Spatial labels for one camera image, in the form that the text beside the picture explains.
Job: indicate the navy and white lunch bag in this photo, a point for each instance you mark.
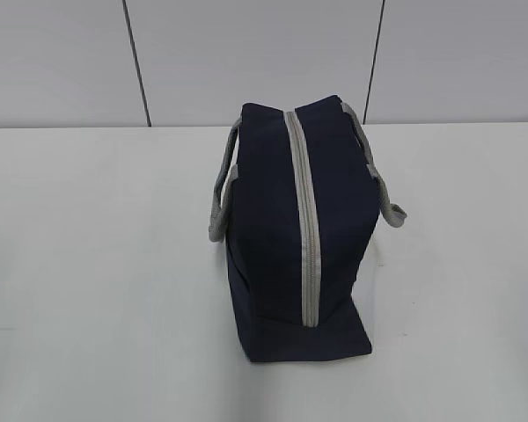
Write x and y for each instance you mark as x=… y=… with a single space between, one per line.
x=296 y=202

